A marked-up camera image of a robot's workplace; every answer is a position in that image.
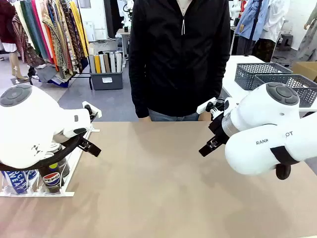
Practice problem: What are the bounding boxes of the black stool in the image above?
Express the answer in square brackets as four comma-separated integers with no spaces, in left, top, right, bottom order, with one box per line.
[276,33,294,52]

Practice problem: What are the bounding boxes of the person's left forearm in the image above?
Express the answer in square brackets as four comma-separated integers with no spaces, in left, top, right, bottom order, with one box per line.
[208,61,231,105]

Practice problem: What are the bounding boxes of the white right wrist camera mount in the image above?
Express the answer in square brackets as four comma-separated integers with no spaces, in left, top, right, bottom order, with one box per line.
[197,97,225,118]

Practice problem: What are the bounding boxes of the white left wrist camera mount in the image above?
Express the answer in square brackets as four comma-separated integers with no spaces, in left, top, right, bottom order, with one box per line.
[82,101,103,119]

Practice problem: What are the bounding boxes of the dark patterned hanging garment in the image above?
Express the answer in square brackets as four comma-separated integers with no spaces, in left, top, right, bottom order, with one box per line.
[59,0,84,72]

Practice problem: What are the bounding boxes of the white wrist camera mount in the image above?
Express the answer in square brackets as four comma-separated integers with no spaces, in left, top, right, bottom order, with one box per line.
[197,97,225,118]
[82,101,103,119]

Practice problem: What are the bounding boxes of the white shirt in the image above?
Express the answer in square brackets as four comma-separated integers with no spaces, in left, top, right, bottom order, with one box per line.
[259,0,291,43]

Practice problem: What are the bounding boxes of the grey cloth pile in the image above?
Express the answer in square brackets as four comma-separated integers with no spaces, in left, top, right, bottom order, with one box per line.
[36,65,60,84]

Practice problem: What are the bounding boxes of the yellow hanging garment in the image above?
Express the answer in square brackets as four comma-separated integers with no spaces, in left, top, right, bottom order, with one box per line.
[69,1,90,58]

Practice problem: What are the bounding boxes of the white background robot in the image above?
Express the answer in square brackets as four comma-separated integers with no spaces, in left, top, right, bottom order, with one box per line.
[118,0,134,27]

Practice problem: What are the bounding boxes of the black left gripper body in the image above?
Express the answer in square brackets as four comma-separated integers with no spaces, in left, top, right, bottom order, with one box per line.
[85,105,99,122]

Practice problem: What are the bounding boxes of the yellow fabric roll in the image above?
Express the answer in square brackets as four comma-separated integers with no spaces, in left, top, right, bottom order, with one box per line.
[94,55,102,74]

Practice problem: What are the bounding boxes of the black clothes rack frame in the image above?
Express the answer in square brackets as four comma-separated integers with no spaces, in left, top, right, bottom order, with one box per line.
[29,71,94,90]

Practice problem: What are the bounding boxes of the pink hanging garment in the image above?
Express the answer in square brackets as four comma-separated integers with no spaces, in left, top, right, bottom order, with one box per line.
[31,0,54,64]

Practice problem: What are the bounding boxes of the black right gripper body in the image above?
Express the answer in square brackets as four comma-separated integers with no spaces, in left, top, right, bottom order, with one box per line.
[208,114,230,146]

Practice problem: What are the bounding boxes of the white skirt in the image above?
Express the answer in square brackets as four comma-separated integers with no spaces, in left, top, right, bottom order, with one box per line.
[0,42,18,53]

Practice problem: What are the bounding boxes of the grey storage bin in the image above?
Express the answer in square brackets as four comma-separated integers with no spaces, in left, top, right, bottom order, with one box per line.
[89,71,124,91]

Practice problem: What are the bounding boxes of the dark red garment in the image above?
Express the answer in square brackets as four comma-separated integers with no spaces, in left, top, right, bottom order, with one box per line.
[0,0,17,45]

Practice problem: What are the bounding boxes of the brown patterned dress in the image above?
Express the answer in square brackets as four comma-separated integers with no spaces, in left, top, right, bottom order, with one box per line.
[11,14,47,67]

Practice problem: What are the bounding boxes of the cream hanging garment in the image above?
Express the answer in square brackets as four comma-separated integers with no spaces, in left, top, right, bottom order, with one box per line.
[13,0,34,48]

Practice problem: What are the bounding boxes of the white air purifier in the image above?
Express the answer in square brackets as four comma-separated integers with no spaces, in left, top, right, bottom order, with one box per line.
[83,21,97,43]

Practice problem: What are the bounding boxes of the grey plastic basket with sticker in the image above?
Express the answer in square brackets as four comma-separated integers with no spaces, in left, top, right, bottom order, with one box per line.
[255,73,317,108]

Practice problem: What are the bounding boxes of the dark patterned skirt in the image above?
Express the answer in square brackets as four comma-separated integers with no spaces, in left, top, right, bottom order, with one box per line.
[252,38,276,63]

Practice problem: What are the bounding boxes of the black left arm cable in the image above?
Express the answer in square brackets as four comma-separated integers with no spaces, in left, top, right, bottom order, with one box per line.
[0,135,87,172]

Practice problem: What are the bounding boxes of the white mannequin torso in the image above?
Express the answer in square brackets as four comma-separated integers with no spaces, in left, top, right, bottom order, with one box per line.
[229,0,242,20]

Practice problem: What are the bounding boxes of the teal hanging garment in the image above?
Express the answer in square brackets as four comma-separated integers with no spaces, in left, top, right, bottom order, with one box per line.
[24,0,49,60]

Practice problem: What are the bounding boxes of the checkered fabric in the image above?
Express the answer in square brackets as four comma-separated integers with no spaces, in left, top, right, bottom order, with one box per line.
[51,71,74,88]

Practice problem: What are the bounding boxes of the brown fabric roll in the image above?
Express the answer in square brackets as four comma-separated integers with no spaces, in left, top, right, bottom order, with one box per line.
[103,53,111,73]

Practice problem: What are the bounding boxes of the orange hanging garment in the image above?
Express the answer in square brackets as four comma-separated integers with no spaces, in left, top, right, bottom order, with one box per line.
[44,28,60,72]

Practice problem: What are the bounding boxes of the black partition panel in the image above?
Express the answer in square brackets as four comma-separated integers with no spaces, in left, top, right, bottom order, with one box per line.
[103,0,121,39]

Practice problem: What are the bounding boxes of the background work table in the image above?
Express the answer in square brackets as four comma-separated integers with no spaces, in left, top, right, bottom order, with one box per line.
[115,28,131,61]

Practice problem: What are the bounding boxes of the black stand pole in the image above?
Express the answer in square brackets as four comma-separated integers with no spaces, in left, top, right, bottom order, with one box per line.
[248,0,264,42]

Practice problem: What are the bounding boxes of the cardboard box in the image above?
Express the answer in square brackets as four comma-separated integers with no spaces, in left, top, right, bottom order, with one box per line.
[291,61,317,84]

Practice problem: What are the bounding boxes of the white can dispenser rack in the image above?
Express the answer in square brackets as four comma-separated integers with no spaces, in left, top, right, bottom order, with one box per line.
[0,123,101,198]

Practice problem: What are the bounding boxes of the grey skirt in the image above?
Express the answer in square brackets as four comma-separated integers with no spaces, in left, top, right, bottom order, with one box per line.
[236,34,256,57]

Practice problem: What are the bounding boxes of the blue Pocari Sweat can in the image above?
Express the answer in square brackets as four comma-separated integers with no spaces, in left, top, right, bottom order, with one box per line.
[26,170,39,187]
[0,170,28,194]

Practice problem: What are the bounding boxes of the white side table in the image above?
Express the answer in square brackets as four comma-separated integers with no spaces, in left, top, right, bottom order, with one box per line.
[222,55,317,113]

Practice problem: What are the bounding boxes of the green hanging garment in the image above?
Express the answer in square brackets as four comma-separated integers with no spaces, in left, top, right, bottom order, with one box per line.
[20,0,42,55]

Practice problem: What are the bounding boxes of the person in black jacket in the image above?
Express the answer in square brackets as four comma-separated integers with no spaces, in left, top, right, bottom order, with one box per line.
[128,0,231,122]

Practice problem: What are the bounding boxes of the person's right forearm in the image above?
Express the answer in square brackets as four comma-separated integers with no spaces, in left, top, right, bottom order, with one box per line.
[129,71,151,119]

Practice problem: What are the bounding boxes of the mannequin legs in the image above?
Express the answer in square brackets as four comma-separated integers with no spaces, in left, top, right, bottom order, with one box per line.
[9,51,30,81]

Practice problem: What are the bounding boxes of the blue shirt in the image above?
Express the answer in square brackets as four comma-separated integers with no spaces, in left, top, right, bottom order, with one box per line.
[234,0,270,42]

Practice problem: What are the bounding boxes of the beige patterned hanging garment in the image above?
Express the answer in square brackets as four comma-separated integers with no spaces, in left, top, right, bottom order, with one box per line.
[41,4,69,75]

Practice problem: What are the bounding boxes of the mannequin in grey dress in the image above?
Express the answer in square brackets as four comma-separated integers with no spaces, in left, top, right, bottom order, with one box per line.
[296,4,317,62]

